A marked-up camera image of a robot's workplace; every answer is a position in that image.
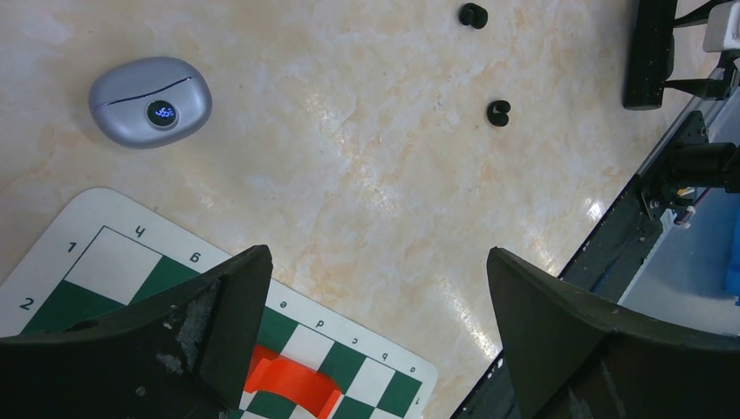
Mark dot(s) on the green white chess mat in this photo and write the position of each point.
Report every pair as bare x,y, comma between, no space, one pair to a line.
105,251

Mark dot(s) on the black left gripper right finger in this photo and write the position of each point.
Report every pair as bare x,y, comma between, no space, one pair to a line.
573,354

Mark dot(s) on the black earbud lower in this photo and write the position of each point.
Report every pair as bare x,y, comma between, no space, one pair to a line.
497,113

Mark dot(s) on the black earbud upper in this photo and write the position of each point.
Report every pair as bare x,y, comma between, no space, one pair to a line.
473,15

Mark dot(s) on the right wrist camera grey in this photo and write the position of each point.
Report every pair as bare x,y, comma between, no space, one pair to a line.
722,28

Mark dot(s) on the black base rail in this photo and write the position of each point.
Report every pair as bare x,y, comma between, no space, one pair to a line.
606,262

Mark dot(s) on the black earbud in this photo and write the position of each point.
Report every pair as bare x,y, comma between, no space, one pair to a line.
473,15
497,113

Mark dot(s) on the orange rectangular block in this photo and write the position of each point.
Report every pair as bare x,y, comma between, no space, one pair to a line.
272,373

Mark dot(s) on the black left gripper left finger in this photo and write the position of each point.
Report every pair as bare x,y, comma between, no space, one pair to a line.
182,353

